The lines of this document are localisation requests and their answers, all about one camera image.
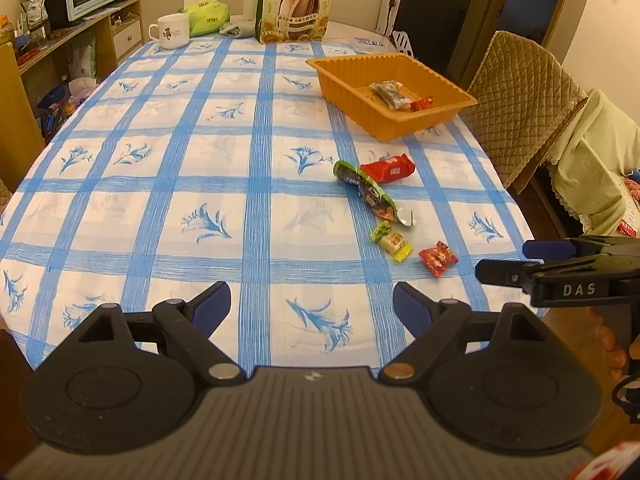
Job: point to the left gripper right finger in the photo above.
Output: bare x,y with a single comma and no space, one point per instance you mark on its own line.
437,328

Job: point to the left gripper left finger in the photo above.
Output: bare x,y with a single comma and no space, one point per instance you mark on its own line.
186,327

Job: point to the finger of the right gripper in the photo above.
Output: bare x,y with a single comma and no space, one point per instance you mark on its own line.
504,273
549,249

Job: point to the red cartoon candy packet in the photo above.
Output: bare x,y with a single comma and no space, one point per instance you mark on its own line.
438,259

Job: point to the yellow green candy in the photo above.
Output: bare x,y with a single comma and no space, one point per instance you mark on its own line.
391,241

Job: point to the red double happiness packet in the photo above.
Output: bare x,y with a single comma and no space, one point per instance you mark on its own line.
389,169

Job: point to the green long snack wrapper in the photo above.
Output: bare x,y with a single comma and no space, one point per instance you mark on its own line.
381,204

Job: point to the clear seaweed snack packet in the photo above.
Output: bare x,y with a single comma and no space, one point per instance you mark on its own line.
389,92

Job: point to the large red candy packet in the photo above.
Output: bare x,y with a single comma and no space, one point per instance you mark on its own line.
422,104

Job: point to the person's right hand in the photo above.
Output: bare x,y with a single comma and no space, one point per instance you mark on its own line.
614,356

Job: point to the cloth covered armchair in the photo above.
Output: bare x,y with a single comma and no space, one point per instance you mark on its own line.
585,163

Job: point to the quilted brown chair right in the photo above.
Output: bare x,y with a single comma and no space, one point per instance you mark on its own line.
525,100

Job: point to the blue checked tablecloth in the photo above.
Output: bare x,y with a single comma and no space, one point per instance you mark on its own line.
215,163

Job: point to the orange plastic tray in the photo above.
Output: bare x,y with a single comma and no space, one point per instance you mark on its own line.
345,83

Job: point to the grey phone stand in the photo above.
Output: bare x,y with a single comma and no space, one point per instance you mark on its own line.
402,42

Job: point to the black cabinet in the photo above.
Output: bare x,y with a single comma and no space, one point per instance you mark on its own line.
432,26

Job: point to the blue white tissue packet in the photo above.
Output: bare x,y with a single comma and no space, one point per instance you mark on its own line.
368,45

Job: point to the wooden shelf unit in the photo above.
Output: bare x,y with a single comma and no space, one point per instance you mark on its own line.
118,31

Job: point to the white mug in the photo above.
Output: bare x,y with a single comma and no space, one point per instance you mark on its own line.
171,31

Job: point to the green tissue pack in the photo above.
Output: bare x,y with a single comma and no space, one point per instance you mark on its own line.
205,16

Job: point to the sunflower seed snack box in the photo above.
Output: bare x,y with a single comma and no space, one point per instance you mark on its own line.
292,20

